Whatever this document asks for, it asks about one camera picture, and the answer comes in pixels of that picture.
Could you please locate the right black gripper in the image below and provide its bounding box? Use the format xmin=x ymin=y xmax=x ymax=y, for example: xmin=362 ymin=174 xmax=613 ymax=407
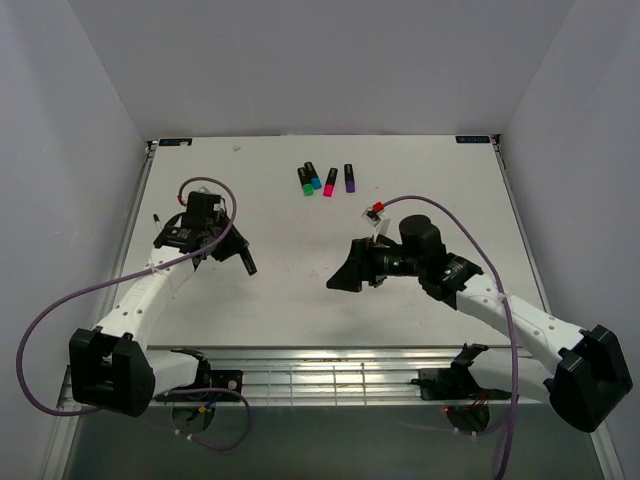
xmin=326 ymin=235 xmax=424 ymax=292

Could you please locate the green cap black highlighter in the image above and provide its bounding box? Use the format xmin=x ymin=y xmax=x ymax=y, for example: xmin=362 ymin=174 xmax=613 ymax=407
xmin=297 ymin=167 xmax=314 ymax=196

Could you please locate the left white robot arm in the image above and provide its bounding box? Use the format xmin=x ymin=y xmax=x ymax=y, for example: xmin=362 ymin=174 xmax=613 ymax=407
xmin=69 ymin=191 xmax=257 ymax=417

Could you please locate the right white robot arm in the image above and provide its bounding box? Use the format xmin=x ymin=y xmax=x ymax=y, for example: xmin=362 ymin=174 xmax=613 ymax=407
xmin=326 ymin=214 xmax=633 ymax=433

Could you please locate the pink cap black highlighter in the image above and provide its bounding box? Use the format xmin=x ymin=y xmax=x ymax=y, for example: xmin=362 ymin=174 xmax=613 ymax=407
xmin=323 ymin=167 xmax=338 ymax=197

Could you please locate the purple cap black highlighter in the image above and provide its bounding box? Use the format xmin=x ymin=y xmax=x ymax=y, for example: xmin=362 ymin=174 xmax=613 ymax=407
xmin=344 ymin=163 xmax=356 ymax=193

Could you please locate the blue cap black highlighter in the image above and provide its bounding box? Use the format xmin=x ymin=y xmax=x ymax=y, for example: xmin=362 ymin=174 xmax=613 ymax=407
xmin=304 ymin=162 xmax=322 ymax=190

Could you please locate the left blue corner label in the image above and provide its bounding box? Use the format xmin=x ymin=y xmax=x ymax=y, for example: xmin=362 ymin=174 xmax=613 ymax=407
xmin=158 ymin=138 xmax=193 ymax=147

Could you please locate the blue corner label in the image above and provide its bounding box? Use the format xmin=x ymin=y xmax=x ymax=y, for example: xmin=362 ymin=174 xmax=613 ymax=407
xmin=455 ymin=135 xmax=491 ymax=144
xmin=158 ymin=138 xmax=193 ymax=147

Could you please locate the right blue corner label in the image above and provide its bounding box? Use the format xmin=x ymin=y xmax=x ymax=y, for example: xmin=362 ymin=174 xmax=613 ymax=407
xmin=455 ymin=135 xmax=491 ymax=144

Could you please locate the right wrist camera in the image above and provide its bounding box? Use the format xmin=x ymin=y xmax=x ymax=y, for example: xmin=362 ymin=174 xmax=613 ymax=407
xmin=362 ymin=203 xmax=390 ymax=243

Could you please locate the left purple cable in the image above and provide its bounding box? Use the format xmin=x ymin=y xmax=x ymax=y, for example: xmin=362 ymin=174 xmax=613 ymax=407
xmin=16 ymin=176 xmax=251 ymax=453

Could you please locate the purple cable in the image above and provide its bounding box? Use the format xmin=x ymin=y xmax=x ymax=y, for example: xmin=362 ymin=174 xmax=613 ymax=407
xmin=16 ymin=176 xmax=251 ymax=453
xmin=372 ymin=194 xmax=524 ymax=477

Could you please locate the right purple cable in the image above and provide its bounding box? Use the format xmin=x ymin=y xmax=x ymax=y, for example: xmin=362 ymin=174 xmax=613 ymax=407
xmin=372 ymin=194 xmax=524 ymax=477

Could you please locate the aluminium frame rail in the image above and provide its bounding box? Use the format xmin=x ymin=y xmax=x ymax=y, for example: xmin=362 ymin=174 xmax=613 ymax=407
xmin=57 ymin=347 xmax=601 ymax=409

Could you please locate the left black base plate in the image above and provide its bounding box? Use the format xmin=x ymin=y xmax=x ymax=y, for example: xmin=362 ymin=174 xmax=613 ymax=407
xmin=155 ymin=369 xmax=243 ymax=404

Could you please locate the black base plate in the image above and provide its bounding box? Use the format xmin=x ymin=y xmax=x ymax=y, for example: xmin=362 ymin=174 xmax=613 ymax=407
xmin=410 ymin=368 xmax=511 ymax=400
xmin=155 ymin=369 xmax=243 ymax=404

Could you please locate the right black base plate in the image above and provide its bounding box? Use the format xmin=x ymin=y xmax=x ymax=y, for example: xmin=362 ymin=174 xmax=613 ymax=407
xmin=410 ymin=368 xmax=511 ymax=400

